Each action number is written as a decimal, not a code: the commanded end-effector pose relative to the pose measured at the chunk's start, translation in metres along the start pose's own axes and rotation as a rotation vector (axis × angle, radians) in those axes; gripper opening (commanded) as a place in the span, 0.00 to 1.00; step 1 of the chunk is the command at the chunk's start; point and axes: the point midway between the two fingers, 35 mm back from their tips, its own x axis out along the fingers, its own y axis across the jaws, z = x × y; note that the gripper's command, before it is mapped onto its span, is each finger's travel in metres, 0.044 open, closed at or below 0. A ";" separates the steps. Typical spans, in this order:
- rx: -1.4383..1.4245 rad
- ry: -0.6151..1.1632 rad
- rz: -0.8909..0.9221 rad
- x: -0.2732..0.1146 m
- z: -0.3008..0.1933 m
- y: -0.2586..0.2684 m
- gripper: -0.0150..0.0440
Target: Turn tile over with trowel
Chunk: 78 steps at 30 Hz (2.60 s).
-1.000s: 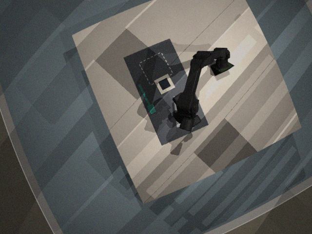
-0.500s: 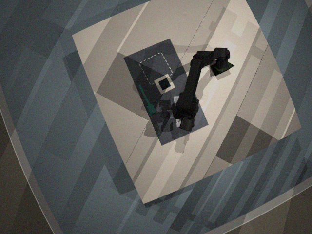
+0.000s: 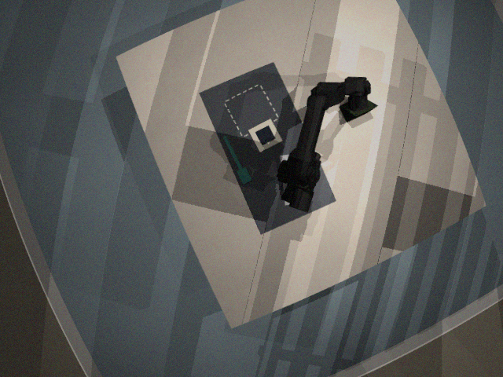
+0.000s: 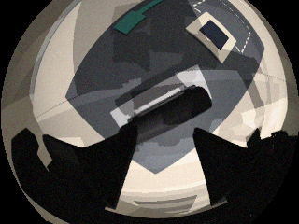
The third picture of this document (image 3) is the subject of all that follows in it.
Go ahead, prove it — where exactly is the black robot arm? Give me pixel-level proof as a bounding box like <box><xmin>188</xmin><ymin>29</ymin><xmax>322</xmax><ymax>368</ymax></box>
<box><xmin>277</xmin><ymin>76</ymin><xmax>371</xmax><ymax>213</ymax></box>

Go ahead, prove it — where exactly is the white square tile with dark square center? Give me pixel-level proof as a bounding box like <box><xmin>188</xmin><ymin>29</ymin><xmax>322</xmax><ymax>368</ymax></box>
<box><xmin>248</xmin><ymin>119</ymin><xmax>282</xmax><ymax>152</ymax></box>

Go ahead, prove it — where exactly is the teal small trowel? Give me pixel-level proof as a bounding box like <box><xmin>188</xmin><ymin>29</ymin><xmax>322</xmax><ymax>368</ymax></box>
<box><xmin>223</xmin><ymin>136</ymin><xmax>252</xmax><ymax>185</ymax></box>

